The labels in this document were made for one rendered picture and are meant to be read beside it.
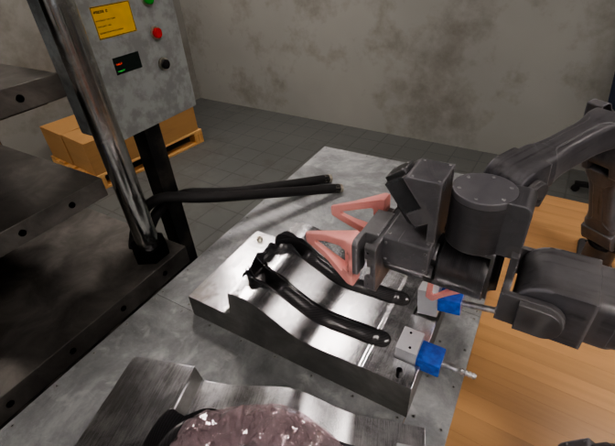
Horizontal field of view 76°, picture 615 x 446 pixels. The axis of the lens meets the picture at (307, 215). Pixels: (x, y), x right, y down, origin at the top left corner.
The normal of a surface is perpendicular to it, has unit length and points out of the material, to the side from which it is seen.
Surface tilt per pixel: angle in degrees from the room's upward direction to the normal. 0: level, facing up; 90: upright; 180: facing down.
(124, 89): 90
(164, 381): 0
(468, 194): 1
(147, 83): 90
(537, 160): 9
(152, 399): 0
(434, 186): 90
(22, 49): 90
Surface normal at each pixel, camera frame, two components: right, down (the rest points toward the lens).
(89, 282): -0.06, -0.81
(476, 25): -0.53, 0.52
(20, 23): 0.85, 0.27
